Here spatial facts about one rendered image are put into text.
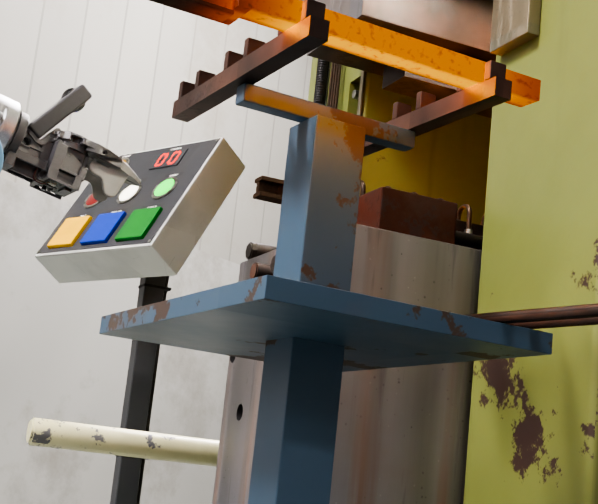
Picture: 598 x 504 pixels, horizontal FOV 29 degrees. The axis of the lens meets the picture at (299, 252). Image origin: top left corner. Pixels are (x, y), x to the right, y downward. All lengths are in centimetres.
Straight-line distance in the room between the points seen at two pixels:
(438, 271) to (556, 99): 27
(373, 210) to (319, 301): 62
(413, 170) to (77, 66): 288
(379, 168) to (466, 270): 48
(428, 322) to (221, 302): 18
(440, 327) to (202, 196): 114
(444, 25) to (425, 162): 32
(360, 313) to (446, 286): 58
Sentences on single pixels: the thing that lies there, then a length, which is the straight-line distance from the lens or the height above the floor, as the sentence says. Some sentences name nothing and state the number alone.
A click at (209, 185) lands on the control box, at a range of 211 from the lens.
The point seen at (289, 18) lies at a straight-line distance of 106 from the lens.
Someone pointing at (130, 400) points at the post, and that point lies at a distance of 216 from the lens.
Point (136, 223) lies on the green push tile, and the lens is 207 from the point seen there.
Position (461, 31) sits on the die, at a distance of 183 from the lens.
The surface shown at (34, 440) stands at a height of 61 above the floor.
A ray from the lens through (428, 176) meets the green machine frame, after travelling 204.
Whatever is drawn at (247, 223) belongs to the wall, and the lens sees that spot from 550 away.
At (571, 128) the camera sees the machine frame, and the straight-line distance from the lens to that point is 145.
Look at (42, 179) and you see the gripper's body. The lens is 170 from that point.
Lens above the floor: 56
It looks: 12 degrees up
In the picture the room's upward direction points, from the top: 6 degrees clockwise
